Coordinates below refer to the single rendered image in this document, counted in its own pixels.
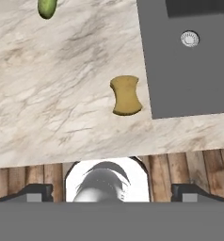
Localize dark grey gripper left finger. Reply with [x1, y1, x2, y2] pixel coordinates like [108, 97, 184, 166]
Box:
[0, 183, 55, 202]

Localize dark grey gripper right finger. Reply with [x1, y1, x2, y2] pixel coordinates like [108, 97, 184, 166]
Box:
[170, 183, 224, 202]

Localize grey sink basin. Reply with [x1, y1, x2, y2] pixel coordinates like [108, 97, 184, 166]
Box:
[136, 0, 224, 121]

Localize yellow sponge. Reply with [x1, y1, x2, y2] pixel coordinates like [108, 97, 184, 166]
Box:
[109, 74, 144, 117]

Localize round silver sink drain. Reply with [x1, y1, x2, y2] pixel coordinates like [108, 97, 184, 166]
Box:
[180, 29, 200, 49]

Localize white and black round object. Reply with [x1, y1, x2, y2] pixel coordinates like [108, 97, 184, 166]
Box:
[63, 156, 152, 203]

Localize green cucumber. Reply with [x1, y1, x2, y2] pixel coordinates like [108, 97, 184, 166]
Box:
[37, 0, 58, 20]

